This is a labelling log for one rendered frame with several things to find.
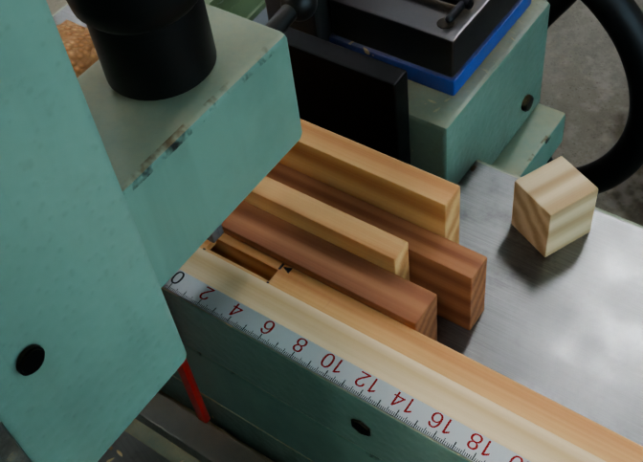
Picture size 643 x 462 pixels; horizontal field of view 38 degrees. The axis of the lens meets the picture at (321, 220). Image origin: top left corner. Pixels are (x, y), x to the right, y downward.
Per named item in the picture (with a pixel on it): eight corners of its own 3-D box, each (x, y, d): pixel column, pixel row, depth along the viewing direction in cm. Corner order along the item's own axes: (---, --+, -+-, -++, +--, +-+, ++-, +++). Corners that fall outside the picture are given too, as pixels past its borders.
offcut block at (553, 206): (555, 198, 57) (562, 154, 54) (590, 231, 55) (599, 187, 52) (510, 224, 56) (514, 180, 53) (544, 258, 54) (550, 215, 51)
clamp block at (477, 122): (546, 104, 67) (559, 1, 60) (452, 231, 60) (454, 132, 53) (373, 41, 73) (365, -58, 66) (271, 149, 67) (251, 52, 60)
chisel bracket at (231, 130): (309, 156, 50) (289, 30, 43) (135, 348, 43) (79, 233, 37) (204, 110, 53) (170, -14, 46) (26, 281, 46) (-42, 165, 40)
